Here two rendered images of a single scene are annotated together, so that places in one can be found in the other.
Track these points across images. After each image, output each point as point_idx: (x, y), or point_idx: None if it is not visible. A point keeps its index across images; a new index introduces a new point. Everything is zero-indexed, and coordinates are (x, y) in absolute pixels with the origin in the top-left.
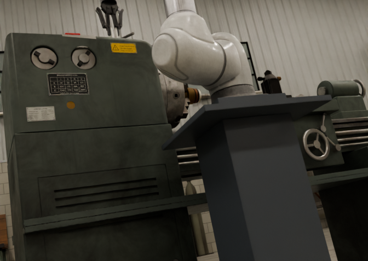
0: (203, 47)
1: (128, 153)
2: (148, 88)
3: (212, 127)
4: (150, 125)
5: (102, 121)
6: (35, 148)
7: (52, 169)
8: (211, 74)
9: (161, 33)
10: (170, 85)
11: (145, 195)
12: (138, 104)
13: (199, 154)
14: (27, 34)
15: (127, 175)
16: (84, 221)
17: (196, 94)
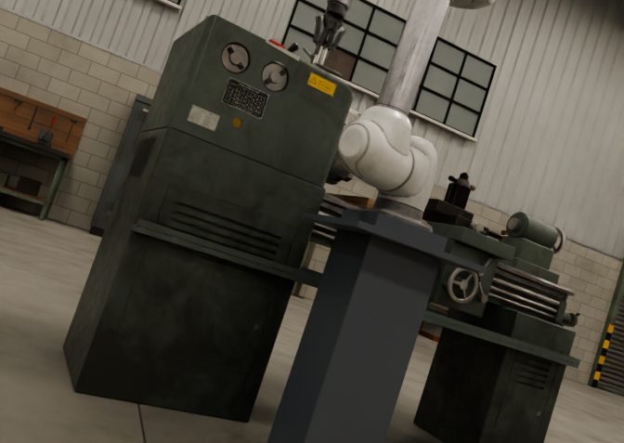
0: (393, 159)
1: (267, 200)
2: (323, 141)
3: (358, 233)
4: (305, 180)
5: (258, 154)
6: (182, 151)
7: (187, 180)
8: (386, 185)
9: (360, 123)
10: None
11: (262, 249)
12: (305, 153)
13: (334, 244)
14: (231, 23)
15: (254, 221)
16: (192, 247)
17: None
